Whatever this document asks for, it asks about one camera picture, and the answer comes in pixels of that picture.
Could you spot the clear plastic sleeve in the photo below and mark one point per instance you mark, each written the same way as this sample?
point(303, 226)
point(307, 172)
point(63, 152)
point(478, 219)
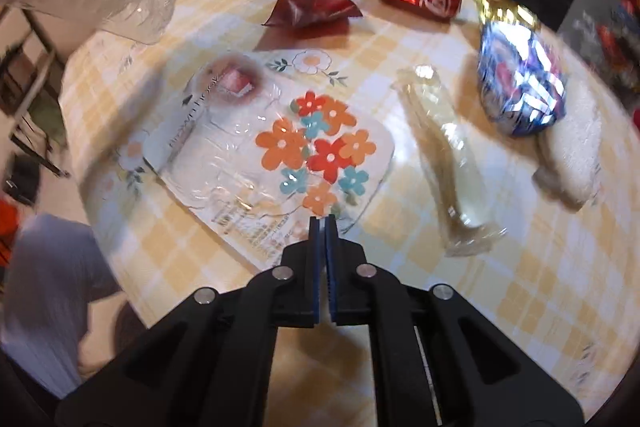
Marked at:
point(450, 157)

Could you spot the flower print blister pack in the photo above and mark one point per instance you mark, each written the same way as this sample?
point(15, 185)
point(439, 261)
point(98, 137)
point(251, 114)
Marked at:
point(300, 147)

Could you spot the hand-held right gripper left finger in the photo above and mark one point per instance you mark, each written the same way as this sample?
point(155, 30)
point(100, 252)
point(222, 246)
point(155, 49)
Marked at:
point(314, 267)

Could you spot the white foam net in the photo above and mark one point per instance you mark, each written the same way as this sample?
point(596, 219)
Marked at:
point(575, 142)

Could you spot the metal frame chair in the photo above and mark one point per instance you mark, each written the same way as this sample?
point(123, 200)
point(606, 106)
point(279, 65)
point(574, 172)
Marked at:
point(30, 82)

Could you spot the grey cloth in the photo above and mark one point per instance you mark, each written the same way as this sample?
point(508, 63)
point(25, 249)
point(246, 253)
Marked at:
point(50, 297)

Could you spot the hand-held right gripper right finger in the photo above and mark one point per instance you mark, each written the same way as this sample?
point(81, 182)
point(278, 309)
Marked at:
point(331, 267)

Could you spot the gold foil wrapper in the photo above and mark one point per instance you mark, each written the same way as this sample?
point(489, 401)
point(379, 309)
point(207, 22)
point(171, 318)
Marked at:
point(505, 12)

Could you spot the blue foil wrapper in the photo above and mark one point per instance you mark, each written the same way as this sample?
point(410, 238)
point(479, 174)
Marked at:
point(520, 77)

